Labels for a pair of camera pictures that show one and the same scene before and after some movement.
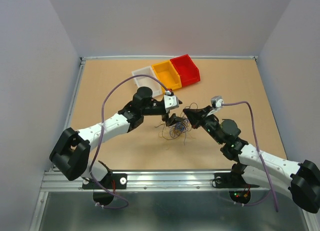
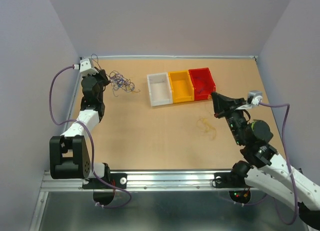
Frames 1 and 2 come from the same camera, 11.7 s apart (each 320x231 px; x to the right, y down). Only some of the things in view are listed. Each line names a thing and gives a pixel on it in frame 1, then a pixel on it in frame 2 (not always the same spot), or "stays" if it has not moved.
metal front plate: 173,210 stays
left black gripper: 173,119 -> 101,75
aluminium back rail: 102,57 stays
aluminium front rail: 150,181 stays
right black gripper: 198,116 -> 221,103
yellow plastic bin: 168,75 -> 182,86
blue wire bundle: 182,128 -> 118,82
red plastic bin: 188,71 -> 203,83
